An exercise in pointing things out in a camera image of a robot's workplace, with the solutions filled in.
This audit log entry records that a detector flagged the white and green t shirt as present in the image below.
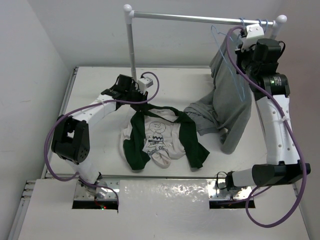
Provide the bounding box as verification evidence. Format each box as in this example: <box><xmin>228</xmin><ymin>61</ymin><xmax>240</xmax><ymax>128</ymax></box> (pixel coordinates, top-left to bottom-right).
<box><xmin>119</xmin><ymin>104</ymin><xmax>210</xmax><ymax>171</ymax></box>

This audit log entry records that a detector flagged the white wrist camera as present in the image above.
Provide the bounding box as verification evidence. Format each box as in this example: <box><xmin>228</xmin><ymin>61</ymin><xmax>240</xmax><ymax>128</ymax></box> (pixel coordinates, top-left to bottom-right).
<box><xmin>244</xmin><ymin>23</ymin><xmax>265</xmax><ymax>40</ymax></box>
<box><xmin>137</xmin><ymin>77</ymin><xmax>154</xmax><ymax>93</ymax></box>

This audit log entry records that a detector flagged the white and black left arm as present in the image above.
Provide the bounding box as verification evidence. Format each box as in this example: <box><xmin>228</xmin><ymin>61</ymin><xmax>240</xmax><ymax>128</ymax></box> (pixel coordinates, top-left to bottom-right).
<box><xmin>51</xmin><ymin>74</ymin><xmax>153</xmax><ymax>184</ymax></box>

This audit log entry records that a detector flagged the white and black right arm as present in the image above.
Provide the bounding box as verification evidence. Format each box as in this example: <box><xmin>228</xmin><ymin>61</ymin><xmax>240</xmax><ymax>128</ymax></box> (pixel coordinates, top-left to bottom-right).
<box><xmin>225</xmin><ymin>38</ymin><xmax>311</xmax><ymax>191</ymax></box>

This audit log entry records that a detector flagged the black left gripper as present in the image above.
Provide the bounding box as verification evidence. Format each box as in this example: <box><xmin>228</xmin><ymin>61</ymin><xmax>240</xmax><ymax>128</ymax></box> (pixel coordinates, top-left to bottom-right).
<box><xmin>124</xmin><ymin>86</ymin><xmax>148</xmax><ymax>112</ymax></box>

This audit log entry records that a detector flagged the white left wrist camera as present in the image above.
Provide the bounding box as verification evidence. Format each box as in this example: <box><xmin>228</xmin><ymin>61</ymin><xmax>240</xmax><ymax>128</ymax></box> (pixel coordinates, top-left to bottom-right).
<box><xmin>137</xmin><ymin>77</ymin><xmax>154</xmax><ymax>93</ymax></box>

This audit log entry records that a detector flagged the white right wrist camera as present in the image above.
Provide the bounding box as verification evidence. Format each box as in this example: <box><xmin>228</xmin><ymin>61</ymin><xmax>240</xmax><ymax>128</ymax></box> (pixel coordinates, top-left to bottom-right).
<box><xmin>244</xmin><ymin>23</ymin><xmax>265</xmax><ymax>40</ymax></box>

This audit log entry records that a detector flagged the white clothes rack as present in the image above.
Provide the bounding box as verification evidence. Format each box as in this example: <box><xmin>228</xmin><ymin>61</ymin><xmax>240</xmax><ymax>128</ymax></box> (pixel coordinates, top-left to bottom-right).
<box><xmin>123</xmin><ymin>4</ymin><xmax>288</xmax><ymax>80</ymax></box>

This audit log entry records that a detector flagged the grey t shirt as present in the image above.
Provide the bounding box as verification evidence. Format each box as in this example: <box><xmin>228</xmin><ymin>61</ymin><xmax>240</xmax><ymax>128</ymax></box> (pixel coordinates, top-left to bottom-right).
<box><xmin>184</xmin><ymin>33</ymin><xmax>252</xmax><ymax>154</ymax></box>

